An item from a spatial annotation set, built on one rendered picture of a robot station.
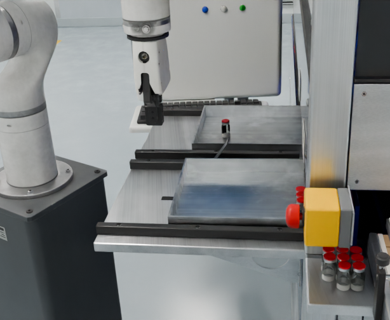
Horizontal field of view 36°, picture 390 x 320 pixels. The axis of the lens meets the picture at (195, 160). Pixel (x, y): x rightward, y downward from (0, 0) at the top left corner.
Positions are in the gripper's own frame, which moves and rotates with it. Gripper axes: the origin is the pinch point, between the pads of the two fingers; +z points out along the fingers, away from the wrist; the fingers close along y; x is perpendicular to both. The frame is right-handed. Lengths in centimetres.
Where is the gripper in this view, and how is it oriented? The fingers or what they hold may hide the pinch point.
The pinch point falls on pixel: (154, 114)
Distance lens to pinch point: 113.3
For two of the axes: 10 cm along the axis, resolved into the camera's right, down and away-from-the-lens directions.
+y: 1.3, -4.4, 8.9
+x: -9.9, -0.2, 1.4
